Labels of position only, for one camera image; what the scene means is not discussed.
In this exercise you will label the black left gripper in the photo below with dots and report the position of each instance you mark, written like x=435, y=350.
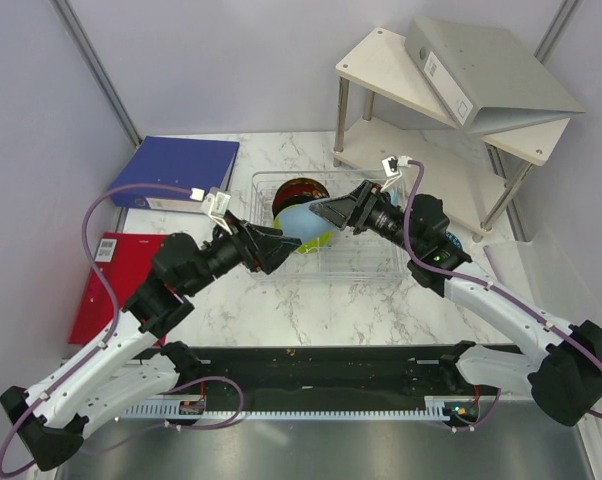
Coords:
x=271, y=256

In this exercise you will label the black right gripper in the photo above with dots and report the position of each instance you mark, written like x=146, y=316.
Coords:
x=338, y=211

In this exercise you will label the light blue plastic cup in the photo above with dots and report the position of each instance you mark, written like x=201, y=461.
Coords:
x=302, y=213

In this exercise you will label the lime green plate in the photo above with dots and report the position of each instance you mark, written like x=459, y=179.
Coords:
x=311, y=242

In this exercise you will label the white wire dish rack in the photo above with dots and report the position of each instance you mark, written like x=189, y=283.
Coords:
x=363, y=257

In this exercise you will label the blue triangle patterned bowl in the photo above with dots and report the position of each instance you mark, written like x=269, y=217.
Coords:
x=452, y=244

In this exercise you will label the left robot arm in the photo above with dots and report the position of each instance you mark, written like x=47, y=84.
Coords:
x=54, y=417

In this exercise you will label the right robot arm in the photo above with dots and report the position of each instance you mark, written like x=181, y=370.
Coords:
x=558, y=363

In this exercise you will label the red and gold lacquer bowl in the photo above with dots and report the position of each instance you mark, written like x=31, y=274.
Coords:
x=303, y=186

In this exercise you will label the black lacquer plate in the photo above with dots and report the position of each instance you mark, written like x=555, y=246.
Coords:
x=282, y=202

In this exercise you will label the white two-tier shelf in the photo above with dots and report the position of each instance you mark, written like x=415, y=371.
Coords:
x=474, y=197

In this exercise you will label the clear plastic bin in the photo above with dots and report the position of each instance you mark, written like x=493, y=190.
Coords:
x=541, y=271

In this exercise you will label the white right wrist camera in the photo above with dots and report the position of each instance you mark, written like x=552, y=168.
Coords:
x=393, y=165

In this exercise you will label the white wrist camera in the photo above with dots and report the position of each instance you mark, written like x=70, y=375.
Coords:
x=212, y=204
x=393, y=165

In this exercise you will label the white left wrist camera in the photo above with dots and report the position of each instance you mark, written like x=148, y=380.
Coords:
x=212, y=204

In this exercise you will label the blue ring binder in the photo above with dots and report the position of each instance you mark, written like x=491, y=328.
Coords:
x=174, y=174

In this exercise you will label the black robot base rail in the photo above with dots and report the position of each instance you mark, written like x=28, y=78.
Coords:
x=321, y=378

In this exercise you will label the white slotted cable duct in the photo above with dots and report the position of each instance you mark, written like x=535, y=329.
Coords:
x=176, y=409

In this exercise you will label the grey ring binder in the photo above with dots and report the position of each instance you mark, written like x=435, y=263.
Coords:
x=485, y=78

